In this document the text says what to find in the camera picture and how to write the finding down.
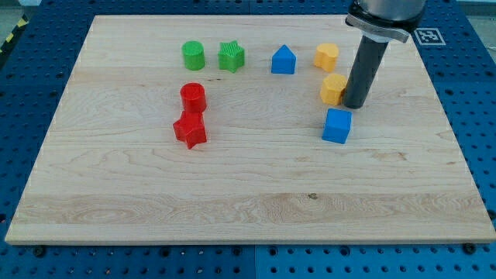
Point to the white fiducial marker tag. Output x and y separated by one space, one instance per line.
429 37

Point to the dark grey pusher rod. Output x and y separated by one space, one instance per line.
367 61

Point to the light wooden board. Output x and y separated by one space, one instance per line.
111 171

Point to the yellow hexagon block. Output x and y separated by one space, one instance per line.
332 89

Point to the green star block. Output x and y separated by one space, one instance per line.
231 56

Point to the red star block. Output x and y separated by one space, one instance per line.
190 129

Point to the yellow heart block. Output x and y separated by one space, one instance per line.
326 55

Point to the green cylinder block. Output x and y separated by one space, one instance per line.
193 55

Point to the blue cube block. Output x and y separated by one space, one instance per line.
337 125

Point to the yellow black hazard tape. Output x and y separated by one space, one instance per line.
12 39

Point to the red cylinder block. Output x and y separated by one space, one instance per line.
193 97

